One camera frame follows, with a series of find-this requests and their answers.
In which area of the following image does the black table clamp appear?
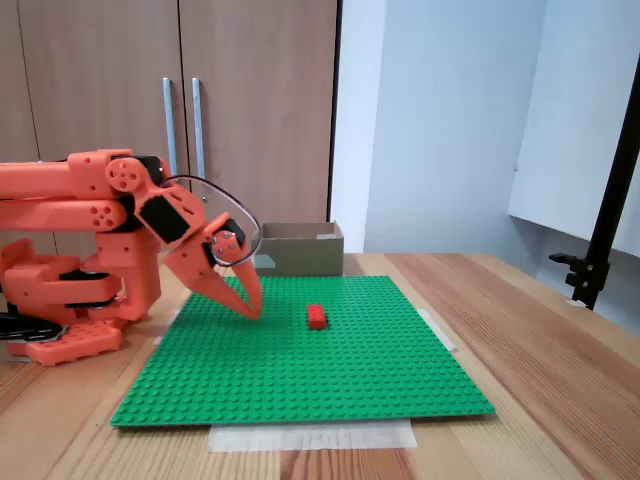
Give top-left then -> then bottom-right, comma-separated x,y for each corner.
0,312 -> 69,345

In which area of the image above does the metal cabinet handle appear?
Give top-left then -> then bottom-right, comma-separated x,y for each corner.
162,77 -> 179,172
191,77 -> 207,182

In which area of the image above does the brown cardboard box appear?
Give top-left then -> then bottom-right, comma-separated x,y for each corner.
253,221 -> 345,277

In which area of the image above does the brown wooden cabinet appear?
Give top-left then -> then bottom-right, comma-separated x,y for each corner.
0,0 -> 339,256

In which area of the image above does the white wall panel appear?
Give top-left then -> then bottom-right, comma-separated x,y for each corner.
508,0 -> 640,259

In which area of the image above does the green lego baseplate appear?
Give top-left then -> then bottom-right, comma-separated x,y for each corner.
109,274 -> 497,429

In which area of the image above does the red lego block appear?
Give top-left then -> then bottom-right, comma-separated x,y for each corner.
307,303 -> 330,331

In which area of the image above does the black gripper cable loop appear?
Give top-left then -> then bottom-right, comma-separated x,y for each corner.
160,173 -> 264,269

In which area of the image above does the wide masking tape strip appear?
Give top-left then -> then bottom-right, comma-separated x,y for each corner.
207,419 -> 419,454

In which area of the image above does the black camera stand with clamp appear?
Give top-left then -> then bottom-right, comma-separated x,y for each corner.
548,69 -> 640,312

